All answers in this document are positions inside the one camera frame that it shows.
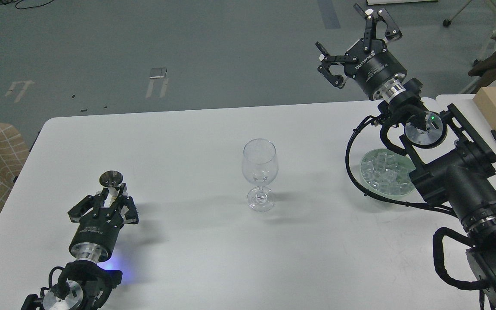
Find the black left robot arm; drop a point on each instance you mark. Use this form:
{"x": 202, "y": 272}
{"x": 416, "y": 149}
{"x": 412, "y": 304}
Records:
{"x": 82, "y": 284}

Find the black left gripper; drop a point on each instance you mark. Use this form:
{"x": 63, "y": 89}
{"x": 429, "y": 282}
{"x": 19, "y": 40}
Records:
{"x": 98, "y": 229}

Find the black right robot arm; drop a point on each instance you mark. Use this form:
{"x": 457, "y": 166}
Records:
{"x": 452, "y": 161}

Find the green bowl of ice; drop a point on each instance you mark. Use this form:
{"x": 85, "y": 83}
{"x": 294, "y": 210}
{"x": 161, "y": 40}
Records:
{"x": 387, "y": 173}

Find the clear wine glass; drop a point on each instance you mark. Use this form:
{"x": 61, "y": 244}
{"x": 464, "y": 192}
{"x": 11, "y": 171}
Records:
{"x": 260, "y": 168}

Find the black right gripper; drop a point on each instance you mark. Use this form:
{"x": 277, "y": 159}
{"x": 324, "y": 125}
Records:
{"x": 368, "y": 61}

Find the steel cocktail jigger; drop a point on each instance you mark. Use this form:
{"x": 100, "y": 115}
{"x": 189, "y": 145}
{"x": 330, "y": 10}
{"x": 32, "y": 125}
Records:
{"x": 111, "y": 180}

